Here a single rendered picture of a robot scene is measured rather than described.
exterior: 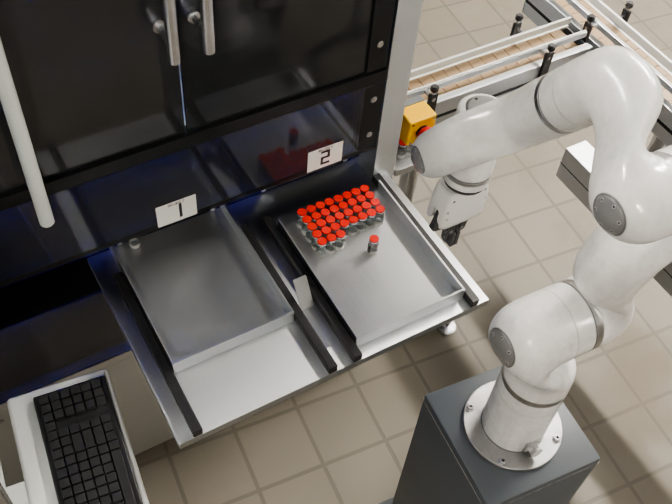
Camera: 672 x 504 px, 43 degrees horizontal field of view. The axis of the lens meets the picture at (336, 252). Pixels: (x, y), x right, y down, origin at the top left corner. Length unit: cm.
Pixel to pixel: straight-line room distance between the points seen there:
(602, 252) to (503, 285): 182
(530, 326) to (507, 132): 29
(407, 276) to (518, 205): 145
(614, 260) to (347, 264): 79
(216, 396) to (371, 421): 105
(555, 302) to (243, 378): 64
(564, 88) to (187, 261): 96
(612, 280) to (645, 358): 179
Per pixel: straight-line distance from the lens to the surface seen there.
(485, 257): 305
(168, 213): 174
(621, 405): 287
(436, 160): 135
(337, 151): 186
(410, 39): 176
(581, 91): 114
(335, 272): 183
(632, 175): 103
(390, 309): 178
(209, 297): 179
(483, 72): 222
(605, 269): 120
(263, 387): 167
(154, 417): 237
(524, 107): 124
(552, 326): 134
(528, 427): 160
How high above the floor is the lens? 234
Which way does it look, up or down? 52 degrees down
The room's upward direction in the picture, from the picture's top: 6 degrees clockwise
